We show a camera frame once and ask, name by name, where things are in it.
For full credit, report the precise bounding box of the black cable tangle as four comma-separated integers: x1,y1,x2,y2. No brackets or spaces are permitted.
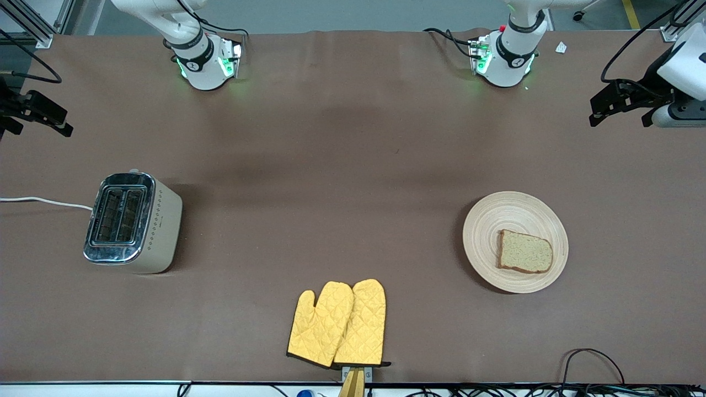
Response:
386,383,706,397

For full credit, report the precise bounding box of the round wooden plate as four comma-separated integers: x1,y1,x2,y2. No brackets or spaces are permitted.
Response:
462,191,569,294

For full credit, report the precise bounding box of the brown table cover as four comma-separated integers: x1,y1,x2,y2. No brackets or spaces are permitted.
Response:
0,29,706,384

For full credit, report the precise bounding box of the aluminium frame profile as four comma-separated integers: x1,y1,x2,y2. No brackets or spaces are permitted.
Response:
0,0,54,49
660,0,706,42
54,0,76,34

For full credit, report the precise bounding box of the black left base cable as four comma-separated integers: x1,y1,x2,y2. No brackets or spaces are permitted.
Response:
424,28,478,58

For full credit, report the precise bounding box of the white toaster power cord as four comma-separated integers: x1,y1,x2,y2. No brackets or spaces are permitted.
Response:
0,196,93,211

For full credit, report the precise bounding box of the cream and chrome toaster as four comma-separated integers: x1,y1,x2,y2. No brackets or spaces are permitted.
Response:
83,170,184,275

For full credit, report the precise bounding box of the black looped cable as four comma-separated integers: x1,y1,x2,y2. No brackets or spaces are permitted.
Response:
561,348,627,387

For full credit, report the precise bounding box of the yellow quilted oven mitt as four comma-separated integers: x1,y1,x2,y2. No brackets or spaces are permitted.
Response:
334,278,392,368
286,281,355,368

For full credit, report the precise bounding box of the slice of toast bread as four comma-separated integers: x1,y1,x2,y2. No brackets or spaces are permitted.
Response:
496,229,554,275

